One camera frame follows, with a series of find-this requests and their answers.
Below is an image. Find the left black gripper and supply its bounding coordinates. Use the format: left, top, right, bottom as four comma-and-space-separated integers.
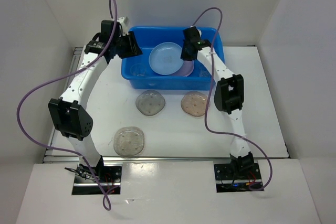
113, 31, 143, 59

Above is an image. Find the clear plastic cup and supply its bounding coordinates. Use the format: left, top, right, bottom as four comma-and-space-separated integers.
130, 63, 146, 77
198, 64, 211, 78

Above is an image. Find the purple plastic plate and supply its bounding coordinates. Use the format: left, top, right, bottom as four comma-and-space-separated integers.
180, 61, 194, 77

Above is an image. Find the blue plastic plate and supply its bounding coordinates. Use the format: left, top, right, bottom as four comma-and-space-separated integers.
149, 42, 183, 76

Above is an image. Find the grey translucent plate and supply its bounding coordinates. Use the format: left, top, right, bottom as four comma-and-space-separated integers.
135, 90, 165, 116

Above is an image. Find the brown translucent plate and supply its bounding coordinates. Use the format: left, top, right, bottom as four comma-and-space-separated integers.
180, 91, 208, 118

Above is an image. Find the clear textured plate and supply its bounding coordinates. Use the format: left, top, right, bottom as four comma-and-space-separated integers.
113, 126, 145, 157

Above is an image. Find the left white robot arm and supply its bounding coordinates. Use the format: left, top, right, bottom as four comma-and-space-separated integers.
48, 17, 142, 182

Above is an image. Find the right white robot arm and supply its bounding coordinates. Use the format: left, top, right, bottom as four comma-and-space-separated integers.
181, 26, 254, 179

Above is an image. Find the blue plastic bin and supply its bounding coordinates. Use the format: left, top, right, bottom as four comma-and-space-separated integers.
121, 26, 211, 91

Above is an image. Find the aluminium rail frame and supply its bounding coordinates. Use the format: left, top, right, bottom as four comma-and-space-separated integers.
42, 46, 290, 163

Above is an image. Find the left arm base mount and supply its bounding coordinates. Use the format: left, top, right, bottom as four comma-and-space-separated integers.
65, 165, 122, 195

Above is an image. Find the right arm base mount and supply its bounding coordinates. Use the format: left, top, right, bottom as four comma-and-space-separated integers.
213, 161, 263, 193

